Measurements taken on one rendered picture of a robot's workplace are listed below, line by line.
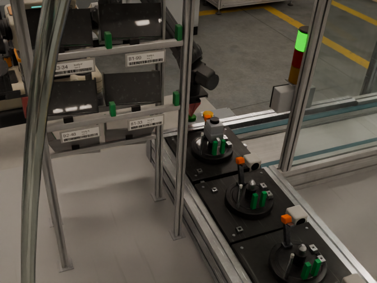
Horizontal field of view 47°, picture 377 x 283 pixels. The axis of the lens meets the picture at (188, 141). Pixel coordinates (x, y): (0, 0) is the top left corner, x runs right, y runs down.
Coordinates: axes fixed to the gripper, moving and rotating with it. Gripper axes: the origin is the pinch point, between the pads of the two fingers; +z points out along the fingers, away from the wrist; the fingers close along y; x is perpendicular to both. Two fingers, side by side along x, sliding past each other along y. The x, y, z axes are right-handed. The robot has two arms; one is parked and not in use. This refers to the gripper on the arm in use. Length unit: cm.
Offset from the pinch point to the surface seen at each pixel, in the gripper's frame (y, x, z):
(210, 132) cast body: -3.6, -24.1, -8.3
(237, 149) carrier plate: 7.1, -23.7, 1.0
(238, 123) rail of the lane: 15.7, -8.3, 2.4
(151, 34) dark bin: -28, -39, -49
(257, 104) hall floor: 123, 138, 99
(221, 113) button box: 12.7, -0.2, 2.1
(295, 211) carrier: 8, -57, -1
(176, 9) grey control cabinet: 106, 285, 67
